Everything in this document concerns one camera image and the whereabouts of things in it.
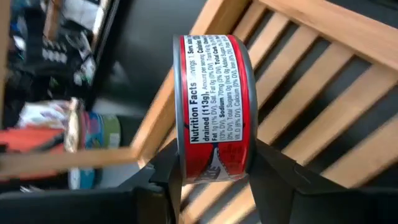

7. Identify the red background object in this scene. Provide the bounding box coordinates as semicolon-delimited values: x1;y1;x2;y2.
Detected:
0;126;67;153

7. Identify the green label tuna can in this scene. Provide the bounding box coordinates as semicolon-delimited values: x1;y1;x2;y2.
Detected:
101;113;123;151

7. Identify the teal label tuna can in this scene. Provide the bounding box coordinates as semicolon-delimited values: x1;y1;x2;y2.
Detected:
67;167;96;190

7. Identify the red label tuna can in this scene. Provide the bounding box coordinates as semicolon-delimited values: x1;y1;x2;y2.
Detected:
172;33;259;185

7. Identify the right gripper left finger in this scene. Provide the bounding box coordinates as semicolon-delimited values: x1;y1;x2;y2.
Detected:
0;138;185;224

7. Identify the wooden slatted shelf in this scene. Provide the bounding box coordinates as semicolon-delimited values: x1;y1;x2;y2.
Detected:
0;0;398;224

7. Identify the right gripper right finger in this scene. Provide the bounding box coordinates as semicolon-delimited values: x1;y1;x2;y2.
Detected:
248;138;398;224

